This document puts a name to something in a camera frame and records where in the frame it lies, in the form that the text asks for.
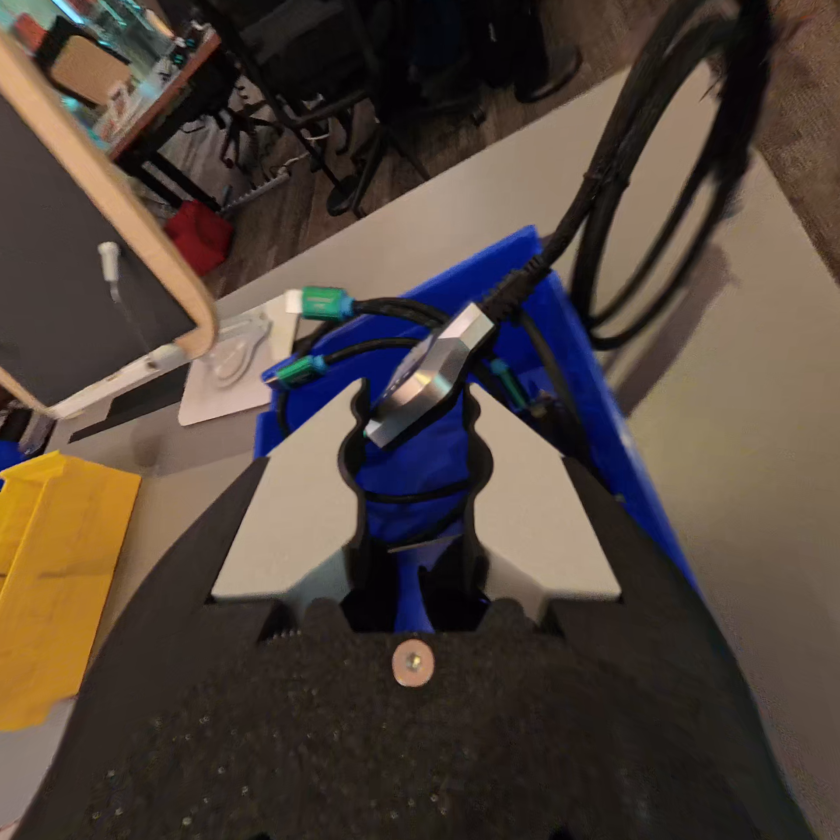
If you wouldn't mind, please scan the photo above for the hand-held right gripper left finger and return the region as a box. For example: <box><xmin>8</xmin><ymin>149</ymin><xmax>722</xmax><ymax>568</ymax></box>
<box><xmin>210</xmin><ymin>378</ymin><xmax>371</xmax><ymax>632</ymax></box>

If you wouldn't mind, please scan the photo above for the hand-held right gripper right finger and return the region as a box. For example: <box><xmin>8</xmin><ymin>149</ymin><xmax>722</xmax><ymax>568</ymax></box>
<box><xmin>462</xmin><ymin>386</ymin><xmax>624</xmax><ymax>627</ymax></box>

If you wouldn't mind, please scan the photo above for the blue plastic bin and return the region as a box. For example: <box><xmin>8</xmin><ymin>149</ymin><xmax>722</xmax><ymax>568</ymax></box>
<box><xmin>255</xmin><ymin>225</ymin><xmax>704</xmax><ymax>632</ymax></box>

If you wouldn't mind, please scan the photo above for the black silver video switch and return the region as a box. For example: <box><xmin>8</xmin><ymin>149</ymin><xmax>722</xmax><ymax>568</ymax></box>
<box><xmin>363</xmin><ymin>302</ymin><xmax>497</xmax><ymax>451</ymax></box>

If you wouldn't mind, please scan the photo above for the yellow plastic bin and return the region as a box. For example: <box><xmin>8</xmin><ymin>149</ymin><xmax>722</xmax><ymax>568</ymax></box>
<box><xmin>0</xmin><ymin>451</ymin><xmax>143</xmax><ymax>733</ymax></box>

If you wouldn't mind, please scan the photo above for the grey desk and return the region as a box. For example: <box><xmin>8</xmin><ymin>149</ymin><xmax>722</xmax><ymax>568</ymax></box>
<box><xmin>0</xmin><ymin>66</ymin><xmax>840</xmax><ymax>840</ymax></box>

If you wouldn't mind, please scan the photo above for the red floor bag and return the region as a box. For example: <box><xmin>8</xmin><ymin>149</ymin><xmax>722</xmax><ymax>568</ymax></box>
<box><xmin>163</xmin><ymin>200</ymin><xmax>235</xmax><ymax>278</ymax></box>

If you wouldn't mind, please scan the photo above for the white power strip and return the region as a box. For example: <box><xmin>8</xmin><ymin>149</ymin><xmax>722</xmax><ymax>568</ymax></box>
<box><xmin>222</xmin><ymin>167</ymin><xmax>294</xmax><ymax>212</ymax></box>

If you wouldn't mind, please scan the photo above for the black board on white stand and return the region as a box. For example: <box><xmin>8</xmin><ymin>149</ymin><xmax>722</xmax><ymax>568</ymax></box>
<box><xmin>0</xmin><ymin>33</ymin><xmax>304</xmax><ymax>429</ymax></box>

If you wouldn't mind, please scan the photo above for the wooden work table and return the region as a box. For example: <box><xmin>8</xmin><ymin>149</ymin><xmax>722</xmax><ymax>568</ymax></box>
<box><xmin>108</xmin><ymin>29</ymin><xmax>224</xmax><ymax>198</ymax></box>

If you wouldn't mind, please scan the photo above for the thin black cable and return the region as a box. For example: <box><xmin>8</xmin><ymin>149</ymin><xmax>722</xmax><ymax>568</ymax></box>
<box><xmin>517</xmin><ymin>308</ymin><xmax>595</xmax><ymax>475</ymax></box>

